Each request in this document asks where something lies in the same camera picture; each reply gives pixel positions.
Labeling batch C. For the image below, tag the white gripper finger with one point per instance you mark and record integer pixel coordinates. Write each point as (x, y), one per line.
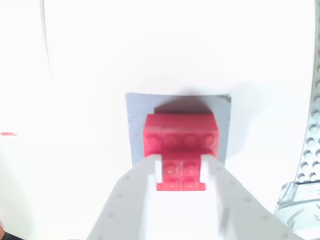
(125, 200)
(240, 207)

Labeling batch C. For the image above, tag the grey Lego baseplate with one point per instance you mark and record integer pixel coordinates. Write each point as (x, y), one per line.
(313, 100)

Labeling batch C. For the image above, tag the clear plastic bag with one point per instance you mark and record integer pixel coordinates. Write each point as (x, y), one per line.
(297, 207)

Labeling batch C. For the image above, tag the grey square pad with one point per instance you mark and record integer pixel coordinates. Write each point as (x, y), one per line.
(136, 107)

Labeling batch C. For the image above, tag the red Lego cube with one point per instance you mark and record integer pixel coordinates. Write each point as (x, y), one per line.
(180, 135)

